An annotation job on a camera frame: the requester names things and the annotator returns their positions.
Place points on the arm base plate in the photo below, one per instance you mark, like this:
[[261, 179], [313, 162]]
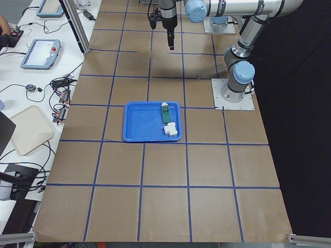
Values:
[[225, 99], [222, 29]]

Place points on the aluminium frame post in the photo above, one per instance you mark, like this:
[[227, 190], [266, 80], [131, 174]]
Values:
[[72, 16]]

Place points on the near teach pendant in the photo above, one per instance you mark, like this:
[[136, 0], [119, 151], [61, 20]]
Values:
[[41, 54]]

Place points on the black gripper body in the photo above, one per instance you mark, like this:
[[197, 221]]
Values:
[[168, 22]]

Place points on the beige plastic tray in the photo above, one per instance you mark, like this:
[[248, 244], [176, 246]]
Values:
[[32, 130]]

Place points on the blue plastic tray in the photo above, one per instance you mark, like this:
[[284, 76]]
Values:
[[143, 122]]

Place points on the far teach pendant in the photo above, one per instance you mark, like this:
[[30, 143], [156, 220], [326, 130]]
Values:
[[50, 9]]

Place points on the black power adapter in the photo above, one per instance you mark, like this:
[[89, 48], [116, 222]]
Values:
[[89, 16]]

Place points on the white circuit breaker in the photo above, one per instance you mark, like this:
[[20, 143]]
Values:
[[170, 129]]

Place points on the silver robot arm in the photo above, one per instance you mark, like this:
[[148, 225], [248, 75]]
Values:
[[260, 12], [222, 22]]

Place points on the teach pendant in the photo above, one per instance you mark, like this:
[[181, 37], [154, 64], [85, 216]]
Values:
[[50, 9], [41, 54]]

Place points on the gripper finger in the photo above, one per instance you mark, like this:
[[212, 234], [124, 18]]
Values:
[[169, 38]]

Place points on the green terminal block module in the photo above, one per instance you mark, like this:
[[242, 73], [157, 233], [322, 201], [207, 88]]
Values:
[[165, 111]]

